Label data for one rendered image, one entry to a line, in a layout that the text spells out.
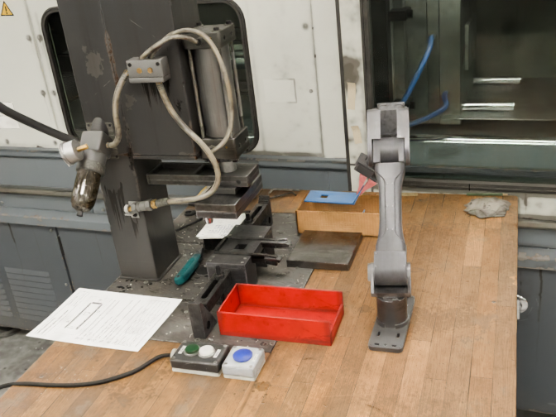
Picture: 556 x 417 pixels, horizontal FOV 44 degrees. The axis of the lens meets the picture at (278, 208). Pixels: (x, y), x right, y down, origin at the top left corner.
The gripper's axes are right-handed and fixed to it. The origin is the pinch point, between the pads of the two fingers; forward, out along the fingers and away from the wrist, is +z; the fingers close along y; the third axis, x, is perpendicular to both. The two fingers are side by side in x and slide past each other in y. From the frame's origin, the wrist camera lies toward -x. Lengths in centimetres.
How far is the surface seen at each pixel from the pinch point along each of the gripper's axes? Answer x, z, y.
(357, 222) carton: 6.1, 4.9, -3.3
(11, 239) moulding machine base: -39, 122, 113
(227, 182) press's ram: 32.7, -1.8, 28.2
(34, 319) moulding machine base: -38, 156, 92
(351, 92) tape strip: -27.4, -13.3, 16.6
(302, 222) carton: 6.1, 13.6, 9.3
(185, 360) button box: 68, 18, 15
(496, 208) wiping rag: -10.9, -11.1, -34.3
